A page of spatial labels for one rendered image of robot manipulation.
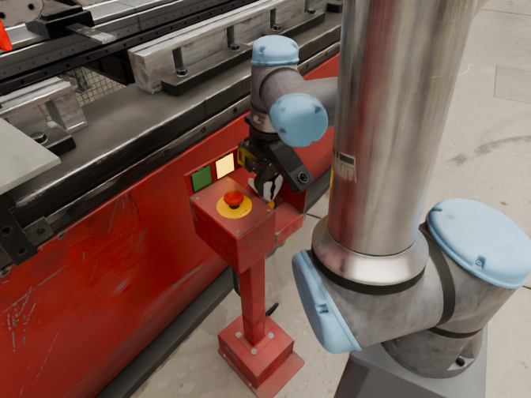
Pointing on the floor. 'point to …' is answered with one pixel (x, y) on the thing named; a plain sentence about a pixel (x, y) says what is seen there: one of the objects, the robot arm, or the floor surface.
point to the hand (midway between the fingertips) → (269, 200)
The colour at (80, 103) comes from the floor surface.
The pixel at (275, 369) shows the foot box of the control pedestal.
